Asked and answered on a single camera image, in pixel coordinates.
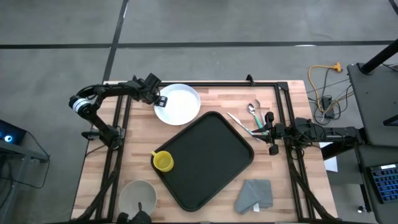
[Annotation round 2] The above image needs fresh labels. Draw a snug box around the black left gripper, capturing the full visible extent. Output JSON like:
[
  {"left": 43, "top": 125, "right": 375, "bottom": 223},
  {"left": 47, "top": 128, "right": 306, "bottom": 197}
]
[{"left": 134, "top": 81, "right": 169, "bottom": 108}]

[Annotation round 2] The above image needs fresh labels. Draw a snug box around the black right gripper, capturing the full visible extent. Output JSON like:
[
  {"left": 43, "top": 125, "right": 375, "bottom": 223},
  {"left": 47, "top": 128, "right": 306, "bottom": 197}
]
[{"left": 251, "top": 111, "right": 295, "bottom": 156}]

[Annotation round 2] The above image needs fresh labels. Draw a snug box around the white round plate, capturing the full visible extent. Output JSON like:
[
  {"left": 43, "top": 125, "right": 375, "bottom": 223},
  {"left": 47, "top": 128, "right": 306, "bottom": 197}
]
[{"left": 154, "top": 83, "right": 201, "bottom": 126}]

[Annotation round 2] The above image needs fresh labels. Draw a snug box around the steel spoon green handle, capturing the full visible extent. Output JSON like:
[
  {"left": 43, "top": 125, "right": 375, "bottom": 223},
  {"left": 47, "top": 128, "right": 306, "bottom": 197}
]
[{"left": 247, "top": 103, "right": 269, "bottom": 136}]

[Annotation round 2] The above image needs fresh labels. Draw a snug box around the steel knife pale handle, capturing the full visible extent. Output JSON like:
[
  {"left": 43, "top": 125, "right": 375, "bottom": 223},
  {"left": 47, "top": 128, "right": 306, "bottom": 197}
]
[{"left": 226, "top": 111, "right": 262, "bottom": 141}]

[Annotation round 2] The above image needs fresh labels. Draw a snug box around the yellow mug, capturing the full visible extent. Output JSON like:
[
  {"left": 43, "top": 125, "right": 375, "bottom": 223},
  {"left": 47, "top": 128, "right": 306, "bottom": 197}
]
[{"left": 150, "top": 150, "right": 175, "bottom": 173}]

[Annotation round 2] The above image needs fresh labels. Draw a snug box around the grey cloth napkin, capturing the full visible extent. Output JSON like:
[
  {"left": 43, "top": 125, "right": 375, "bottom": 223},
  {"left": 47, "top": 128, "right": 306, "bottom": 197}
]
[{"left": 233, "top": 179, "right": 274, "bottom": 215}]

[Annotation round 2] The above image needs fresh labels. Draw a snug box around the off-white bowl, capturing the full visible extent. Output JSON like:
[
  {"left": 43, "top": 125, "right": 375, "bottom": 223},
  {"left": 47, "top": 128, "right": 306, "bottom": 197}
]
[{"left": 118, "top": 179, "right": 158, "bottom": 218}]

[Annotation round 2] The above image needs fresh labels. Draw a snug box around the black plastic tray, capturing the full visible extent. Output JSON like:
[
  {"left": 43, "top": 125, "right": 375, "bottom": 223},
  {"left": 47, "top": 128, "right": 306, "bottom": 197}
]
[{"left": 150, "top": 111, "right": 255, "bottom": 213}]

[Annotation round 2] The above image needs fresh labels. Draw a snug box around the black power adapter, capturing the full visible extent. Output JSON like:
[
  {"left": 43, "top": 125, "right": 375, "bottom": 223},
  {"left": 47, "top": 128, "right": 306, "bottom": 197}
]
[{"left": 320, "top": 95, "right": 335, "bottom": 119}]

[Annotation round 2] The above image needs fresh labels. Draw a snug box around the white paper sheet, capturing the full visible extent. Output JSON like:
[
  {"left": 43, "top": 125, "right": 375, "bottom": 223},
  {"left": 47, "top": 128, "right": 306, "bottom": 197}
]
[{"left": 318, "top": 141, "right": 339, "bottom": 174}]

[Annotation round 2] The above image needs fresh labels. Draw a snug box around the dark grey side desk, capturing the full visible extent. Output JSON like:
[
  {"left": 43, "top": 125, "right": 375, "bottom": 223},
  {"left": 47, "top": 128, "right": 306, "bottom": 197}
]
[{"left": 346, "top": 62, "right": 398, "bottom": 147}]

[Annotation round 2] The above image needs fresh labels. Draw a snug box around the blue-lit keyboard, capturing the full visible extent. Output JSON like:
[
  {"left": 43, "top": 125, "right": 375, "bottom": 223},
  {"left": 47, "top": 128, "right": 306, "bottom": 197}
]
[{"left": 368, "top": 163, "right": 398, "bottom": 205}]

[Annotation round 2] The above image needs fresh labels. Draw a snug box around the dark grey keyboard desk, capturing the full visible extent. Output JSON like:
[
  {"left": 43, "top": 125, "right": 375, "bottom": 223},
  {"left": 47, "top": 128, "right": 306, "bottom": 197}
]
[{"left": 354, "top": 144, "right": 398, "bottom": 224}]

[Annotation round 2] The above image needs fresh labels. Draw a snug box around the grey metal stand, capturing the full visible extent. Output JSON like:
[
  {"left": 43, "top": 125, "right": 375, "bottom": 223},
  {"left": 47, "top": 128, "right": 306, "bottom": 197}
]
[{"left": 0, "top": 139, "right": 50, "bottom": 218}]

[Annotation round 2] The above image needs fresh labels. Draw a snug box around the computer with blue light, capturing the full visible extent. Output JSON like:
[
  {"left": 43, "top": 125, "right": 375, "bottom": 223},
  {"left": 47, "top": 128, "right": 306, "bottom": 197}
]
[{"left": 0, "top": 119, "right": 27, "bottom": 146}]

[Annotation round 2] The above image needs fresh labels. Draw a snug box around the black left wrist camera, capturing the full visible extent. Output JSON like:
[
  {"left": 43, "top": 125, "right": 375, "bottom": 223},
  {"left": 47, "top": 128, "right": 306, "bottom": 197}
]
[{"left": 145, "top": 73, "right": 162, "bottom": 90}]

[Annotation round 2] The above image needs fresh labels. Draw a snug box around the black aluminium table frame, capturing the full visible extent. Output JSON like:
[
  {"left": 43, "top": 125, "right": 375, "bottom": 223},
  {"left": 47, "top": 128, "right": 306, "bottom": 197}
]
[{"left": 70, "top": 81, "right": 340, "bottom": 224}]

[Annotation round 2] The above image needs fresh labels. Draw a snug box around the yellow floor cable with plug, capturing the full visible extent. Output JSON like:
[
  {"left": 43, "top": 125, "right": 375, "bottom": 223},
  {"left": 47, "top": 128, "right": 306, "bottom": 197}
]
[{"left": 307, "top": 62, "right": 343, "bottom": 108}]

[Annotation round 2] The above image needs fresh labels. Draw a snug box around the black slanted post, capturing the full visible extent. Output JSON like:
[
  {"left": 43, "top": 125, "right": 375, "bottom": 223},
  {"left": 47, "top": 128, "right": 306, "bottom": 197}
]
[{"left": 360, "top": 39, "right": 398, "bottom": 75}]

